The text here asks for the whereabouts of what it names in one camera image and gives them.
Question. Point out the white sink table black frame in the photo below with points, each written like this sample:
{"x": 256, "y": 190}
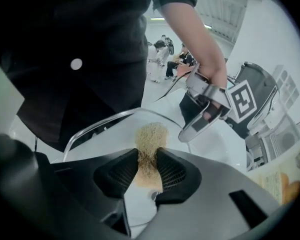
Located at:
{"x": 222, "y": 154}

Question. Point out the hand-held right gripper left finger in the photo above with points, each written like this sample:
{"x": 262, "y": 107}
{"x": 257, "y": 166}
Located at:
{"x": 115, "y": 176}

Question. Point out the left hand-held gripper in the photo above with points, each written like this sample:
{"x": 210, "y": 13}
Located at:
{"x": 242, "y": 101}

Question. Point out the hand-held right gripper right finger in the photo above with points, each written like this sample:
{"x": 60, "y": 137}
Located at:
{"x": 215, "y": 204}

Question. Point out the person's black buttoned shirt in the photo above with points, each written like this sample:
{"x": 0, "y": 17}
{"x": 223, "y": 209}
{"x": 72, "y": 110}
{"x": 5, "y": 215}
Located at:
{"x": 90, "y": 34}

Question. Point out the person's left hand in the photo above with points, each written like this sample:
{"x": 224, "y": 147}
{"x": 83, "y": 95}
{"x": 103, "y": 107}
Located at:
{"x": 216, "y": 75}

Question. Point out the person's left forearm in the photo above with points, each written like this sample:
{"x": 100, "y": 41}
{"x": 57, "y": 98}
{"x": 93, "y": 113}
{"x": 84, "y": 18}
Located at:
{"x": 190, "y": 34}

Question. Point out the white office chair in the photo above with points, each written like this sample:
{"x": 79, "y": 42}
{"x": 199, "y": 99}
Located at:
{"x": 287, "y": 136}

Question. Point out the white shelf unit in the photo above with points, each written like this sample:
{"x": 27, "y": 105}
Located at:
{"x": 287, "y": 84}

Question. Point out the glass basin sink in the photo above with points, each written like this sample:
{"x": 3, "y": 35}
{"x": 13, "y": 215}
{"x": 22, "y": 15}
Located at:
{"x": 115, "y": 134}

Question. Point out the beige sponge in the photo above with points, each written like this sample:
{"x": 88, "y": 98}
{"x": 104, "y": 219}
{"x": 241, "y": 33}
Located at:
{"x": 151, "y": 139}

